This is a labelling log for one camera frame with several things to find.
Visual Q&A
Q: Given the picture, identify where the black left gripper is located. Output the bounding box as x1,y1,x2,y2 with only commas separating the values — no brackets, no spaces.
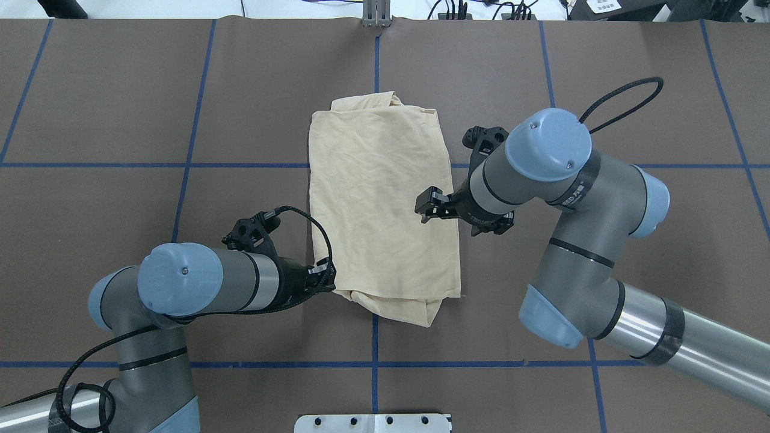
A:
277,257,336,308

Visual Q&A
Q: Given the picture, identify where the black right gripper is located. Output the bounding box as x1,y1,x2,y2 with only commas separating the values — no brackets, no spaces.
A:
414,183,514,236

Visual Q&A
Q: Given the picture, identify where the beige long-sleeve printed shirt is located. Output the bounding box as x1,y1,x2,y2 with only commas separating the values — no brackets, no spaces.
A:
308,91,461,327

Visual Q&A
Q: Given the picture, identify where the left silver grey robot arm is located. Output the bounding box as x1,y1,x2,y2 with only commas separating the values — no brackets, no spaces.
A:
2,243,336,432

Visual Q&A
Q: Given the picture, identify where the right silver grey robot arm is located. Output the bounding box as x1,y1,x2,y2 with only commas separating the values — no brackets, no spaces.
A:
414,108,769,412

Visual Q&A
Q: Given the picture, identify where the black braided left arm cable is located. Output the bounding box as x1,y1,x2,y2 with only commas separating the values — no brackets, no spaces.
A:
0,206,335,433

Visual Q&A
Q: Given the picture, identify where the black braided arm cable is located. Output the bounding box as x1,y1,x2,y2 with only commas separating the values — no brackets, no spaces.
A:
0,206,335,433
577,76,665,136

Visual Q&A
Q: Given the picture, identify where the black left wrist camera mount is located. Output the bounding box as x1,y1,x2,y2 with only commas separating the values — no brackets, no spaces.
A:
221,211,281,256

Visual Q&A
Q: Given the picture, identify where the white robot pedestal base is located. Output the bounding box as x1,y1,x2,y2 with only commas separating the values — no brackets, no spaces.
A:
294,413,454,432

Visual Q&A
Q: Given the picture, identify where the grey aluminium frame post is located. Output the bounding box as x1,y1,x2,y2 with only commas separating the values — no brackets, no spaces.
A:
362,0,392,28

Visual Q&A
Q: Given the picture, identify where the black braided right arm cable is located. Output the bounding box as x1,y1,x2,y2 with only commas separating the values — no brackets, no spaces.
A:
577,76,665,136

